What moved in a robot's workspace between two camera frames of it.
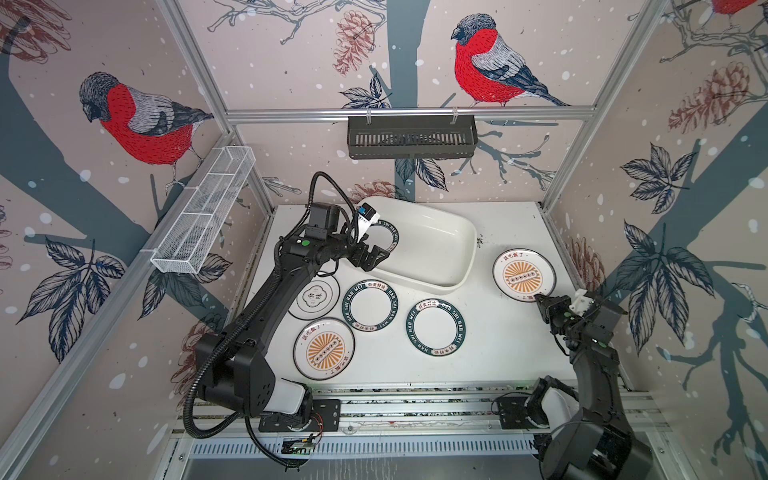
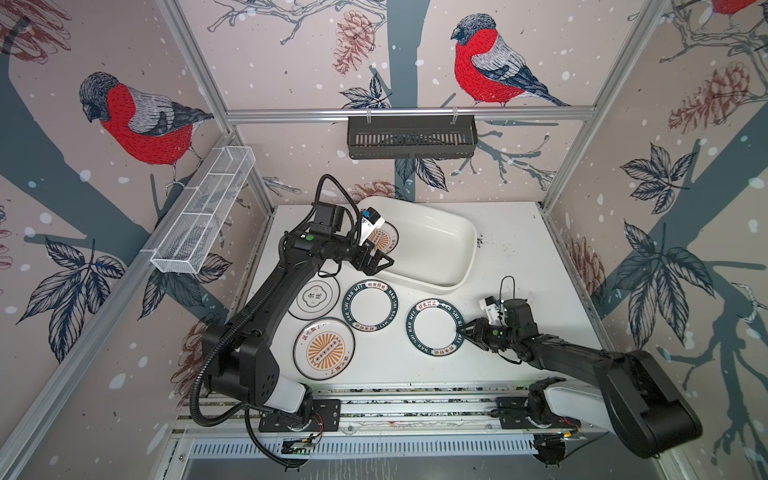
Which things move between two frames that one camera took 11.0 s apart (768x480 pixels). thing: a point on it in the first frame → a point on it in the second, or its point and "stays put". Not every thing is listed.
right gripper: [554, 304] → [479, 331]
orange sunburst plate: [324, 348] stays put
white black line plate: [318, 299] stays put
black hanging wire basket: [412, 140] stays put
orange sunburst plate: [521, 274] → [385, 238]
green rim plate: [370, 305] stays put
